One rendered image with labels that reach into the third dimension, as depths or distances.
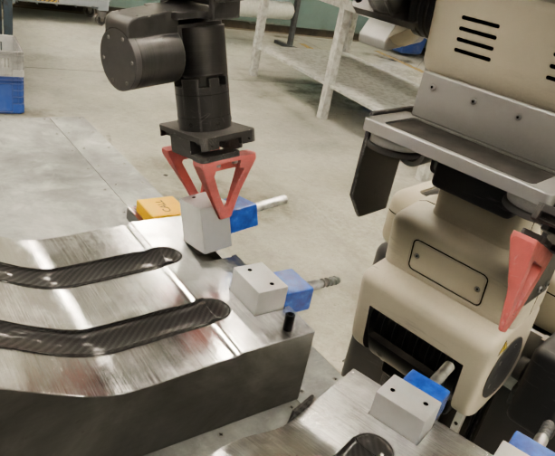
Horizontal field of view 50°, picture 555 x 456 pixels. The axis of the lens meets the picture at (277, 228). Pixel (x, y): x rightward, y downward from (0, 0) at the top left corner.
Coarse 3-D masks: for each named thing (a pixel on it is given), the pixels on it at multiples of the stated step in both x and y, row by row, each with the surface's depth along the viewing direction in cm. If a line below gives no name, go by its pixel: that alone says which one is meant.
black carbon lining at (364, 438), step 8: (352, 440) 52; (360, 440) 53; (368, 440) 53; (376, 440) 53; (384, 440) 53; (344, 448) 51; (352, 448) 52; (360, 448) 52; (368, 448) 52; (376, 448) 52; (384, 448) 52
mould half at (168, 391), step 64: (0, 256) 60; (64, 256) 64; (192, 256) 68; (64, 320) 55; (256, 320) 59; (0, 384) 42; (64, 384) 46; (128, 384) 49; (192, 384) 53; (256, 384) 58; (0, 448) 44; (64, 448) 48; (128, 448) 52
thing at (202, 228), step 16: (192, 208) 66; (208, 208) 65; (240, 208) 68; (256, 208) 70; (192, 224) 67; (208, 224) 66; (224, 224) 67; (240, 224) 69; (256, 224) 70; (192, 240) 68; (208, 240) 66; (224, 240) 68
